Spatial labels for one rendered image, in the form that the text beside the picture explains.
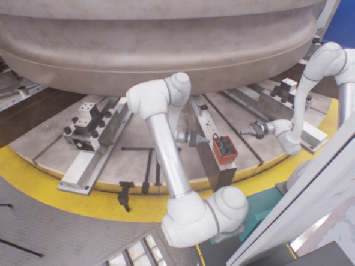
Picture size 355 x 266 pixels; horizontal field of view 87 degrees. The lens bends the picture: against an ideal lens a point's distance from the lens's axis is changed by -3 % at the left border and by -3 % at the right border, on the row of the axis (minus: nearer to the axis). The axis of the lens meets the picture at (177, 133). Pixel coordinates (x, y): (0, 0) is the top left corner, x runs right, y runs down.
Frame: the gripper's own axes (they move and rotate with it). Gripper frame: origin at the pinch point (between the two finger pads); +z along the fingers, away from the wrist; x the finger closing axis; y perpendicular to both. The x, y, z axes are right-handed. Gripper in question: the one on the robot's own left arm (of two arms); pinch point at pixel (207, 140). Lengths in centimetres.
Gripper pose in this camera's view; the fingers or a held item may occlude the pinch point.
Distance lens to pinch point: 146.2
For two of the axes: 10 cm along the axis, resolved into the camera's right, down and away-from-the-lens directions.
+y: 0.0, 7.0, 7.1
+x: -1.7, 7.0, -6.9
